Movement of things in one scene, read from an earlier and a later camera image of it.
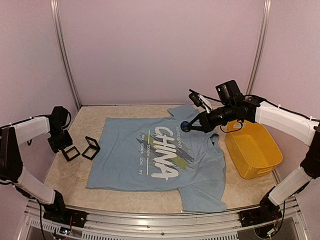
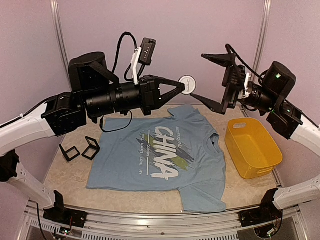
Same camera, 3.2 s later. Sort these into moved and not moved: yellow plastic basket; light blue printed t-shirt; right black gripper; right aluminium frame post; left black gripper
Moved: right black gripper; left black gripper
Not moved: right aluminium frame post; yellow plastic basket; light blue printed t-shirt
